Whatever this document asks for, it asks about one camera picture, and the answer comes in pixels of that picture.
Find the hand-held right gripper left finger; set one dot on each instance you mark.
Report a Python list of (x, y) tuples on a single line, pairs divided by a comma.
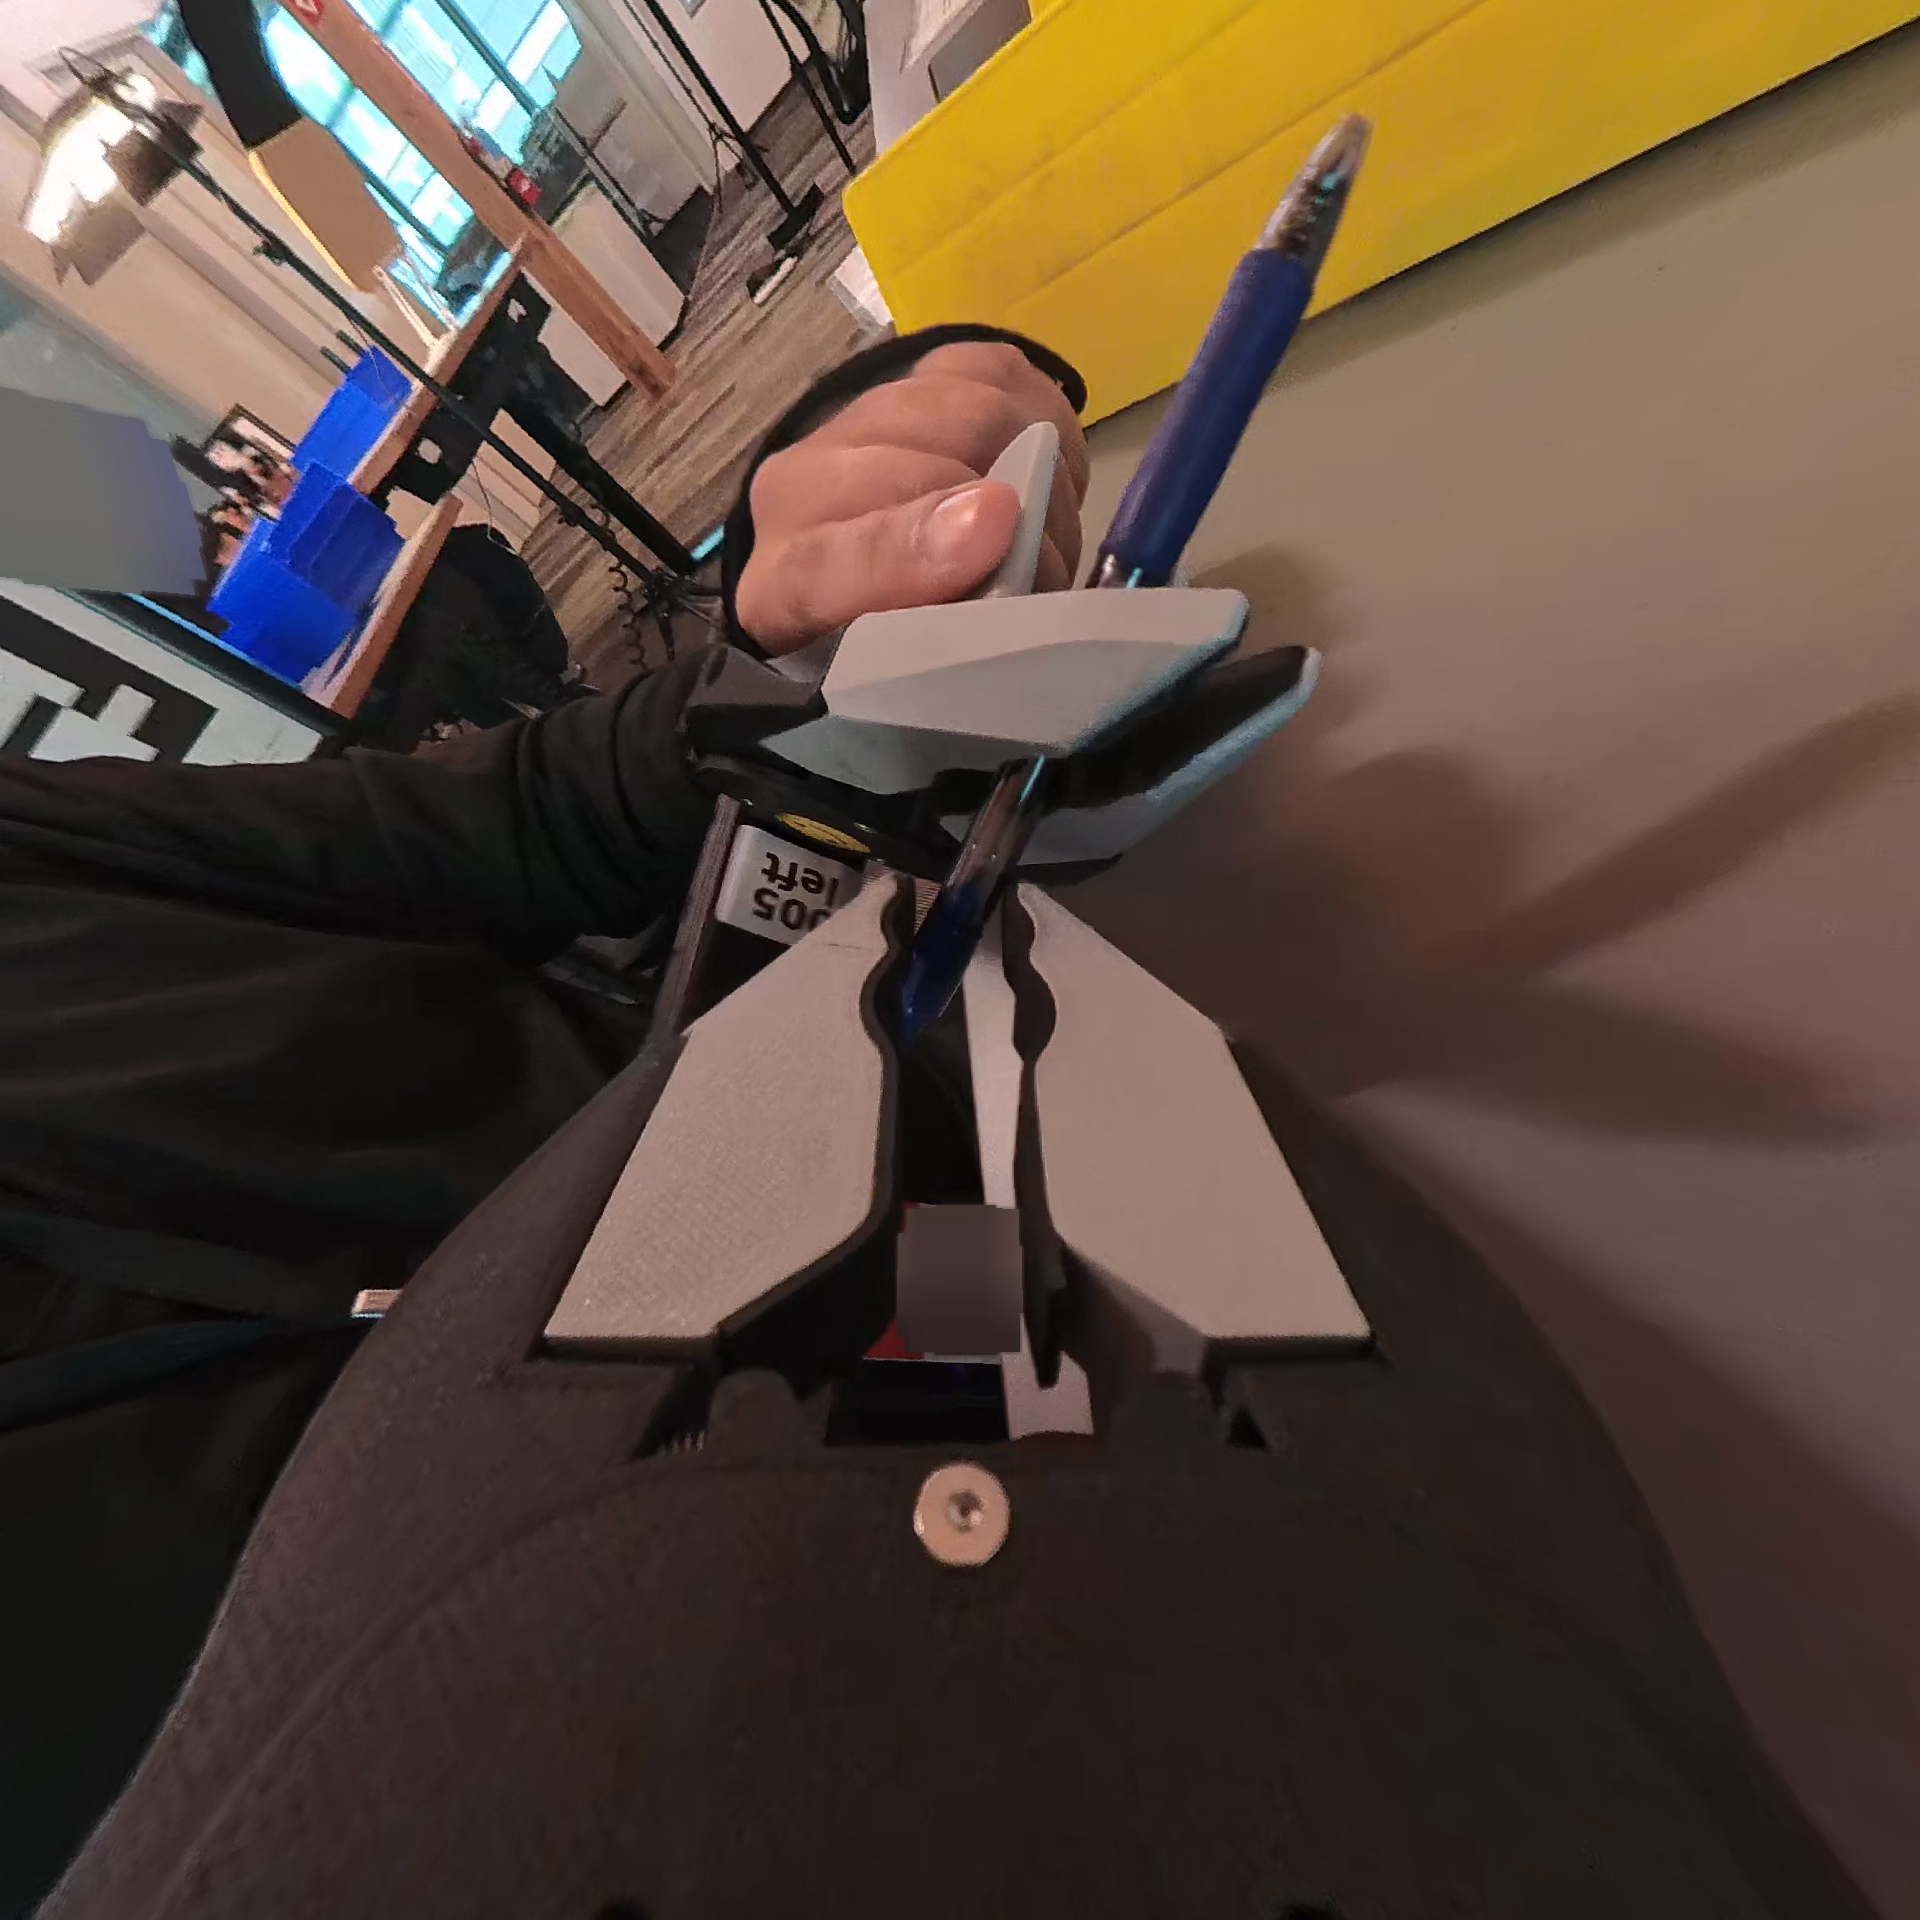
[(749, 1170)]

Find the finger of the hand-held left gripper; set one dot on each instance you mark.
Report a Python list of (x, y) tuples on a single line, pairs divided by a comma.
[(1155, 809), (1020, 674)]

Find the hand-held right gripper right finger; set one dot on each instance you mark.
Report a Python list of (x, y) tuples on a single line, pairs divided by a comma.
[(1170, 1184)]

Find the blue pen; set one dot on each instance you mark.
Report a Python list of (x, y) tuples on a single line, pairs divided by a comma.
[(1215, 389)]

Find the person's left forearm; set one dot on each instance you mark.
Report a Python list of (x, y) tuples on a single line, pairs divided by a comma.
[(376, 826)]

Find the person's left hand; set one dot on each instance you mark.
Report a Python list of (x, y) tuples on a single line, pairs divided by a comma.
[(855, 493)]

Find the black office chair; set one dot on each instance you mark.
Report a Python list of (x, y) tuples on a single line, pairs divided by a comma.
[(480, 628)]

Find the white power strip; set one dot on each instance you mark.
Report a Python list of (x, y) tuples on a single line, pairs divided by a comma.
[(775, 277)]

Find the person's black jacket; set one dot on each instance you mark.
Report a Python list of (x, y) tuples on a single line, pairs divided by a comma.
[(224, 1124)]

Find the white cabinet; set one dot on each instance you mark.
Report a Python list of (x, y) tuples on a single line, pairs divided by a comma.
[(600, 284)]

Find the blue plastic bin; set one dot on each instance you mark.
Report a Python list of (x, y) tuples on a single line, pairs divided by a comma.
[(276, 614), (322, 523), (352, 420)]

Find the yellow plastic bin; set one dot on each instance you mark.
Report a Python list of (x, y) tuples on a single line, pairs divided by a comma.
[(1276, 136)]

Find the black white printed board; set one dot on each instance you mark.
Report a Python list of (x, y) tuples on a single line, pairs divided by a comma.
[(89, 704)]

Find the beige rounded panel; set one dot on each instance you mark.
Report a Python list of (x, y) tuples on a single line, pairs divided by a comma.
[(322, 211)]

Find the studio lamp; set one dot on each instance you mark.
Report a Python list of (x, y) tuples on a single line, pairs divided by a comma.
[(89, 164)]

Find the wooden table black frame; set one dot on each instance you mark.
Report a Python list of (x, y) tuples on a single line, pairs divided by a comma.
[(503, 352), (394, 600)]

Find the wooden post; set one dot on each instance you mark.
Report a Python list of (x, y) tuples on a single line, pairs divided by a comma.
[(493, 195)]

